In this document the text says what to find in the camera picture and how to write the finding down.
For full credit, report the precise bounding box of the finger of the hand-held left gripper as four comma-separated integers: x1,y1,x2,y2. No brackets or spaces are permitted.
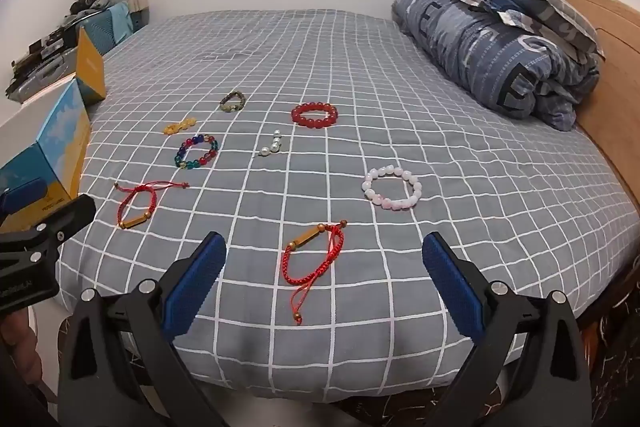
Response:
0,178,47,222
0,194,97,269

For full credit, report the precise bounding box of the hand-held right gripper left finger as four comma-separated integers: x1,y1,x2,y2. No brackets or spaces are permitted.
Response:
57,231,231,427

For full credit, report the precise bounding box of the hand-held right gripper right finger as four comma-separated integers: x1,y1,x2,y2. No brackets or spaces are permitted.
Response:
421,232,593,427

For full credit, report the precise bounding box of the red cord bracelet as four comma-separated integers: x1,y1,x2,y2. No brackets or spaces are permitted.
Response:
114,179,191,229
282,220,348,325

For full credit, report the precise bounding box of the blue and yellow cardboard box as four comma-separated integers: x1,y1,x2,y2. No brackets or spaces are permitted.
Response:
0,27,108,230

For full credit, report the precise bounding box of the pink bead bracelet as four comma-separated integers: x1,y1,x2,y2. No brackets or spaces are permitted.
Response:
362,164,422,210

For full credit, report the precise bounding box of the yellow bead bracelet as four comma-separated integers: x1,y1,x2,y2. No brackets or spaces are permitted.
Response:
163,119,197,136

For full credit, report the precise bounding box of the red bead bracelet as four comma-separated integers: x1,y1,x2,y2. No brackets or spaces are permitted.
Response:
291,103,338,128

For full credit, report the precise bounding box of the person's left hand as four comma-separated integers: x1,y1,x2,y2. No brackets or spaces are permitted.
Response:
0,307,43,388

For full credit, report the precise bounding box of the silver radio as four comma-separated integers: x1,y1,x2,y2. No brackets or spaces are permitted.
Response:
6,57,78,102

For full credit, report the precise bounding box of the pearl bead strand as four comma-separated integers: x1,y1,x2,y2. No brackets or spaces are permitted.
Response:
257,131,283,158

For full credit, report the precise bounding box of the teal storage box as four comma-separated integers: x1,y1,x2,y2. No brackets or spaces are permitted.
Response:
82,2,133,55

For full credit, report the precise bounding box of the folded blue patterned quilt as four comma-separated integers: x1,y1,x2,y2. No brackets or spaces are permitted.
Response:
391,0,601,130

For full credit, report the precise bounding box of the grey checked bed sheet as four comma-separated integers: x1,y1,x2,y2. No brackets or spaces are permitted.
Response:
55,9,640,405

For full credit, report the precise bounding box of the blue patterned pillow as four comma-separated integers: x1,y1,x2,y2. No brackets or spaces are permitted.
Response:
430,0,606,58

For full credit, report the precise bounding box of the multicoloured bead bracelet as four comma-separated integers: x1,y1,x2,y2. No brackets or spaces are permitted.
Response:
174,134,219,170

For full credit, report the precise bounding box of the brown bead bracelet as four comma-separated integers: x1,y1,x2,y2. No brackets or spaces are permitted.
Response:
219,92,247,112

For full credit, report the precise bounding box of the wooden bed frame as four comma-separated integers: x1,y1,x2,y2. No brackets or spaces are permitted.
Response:
520,0,640,343

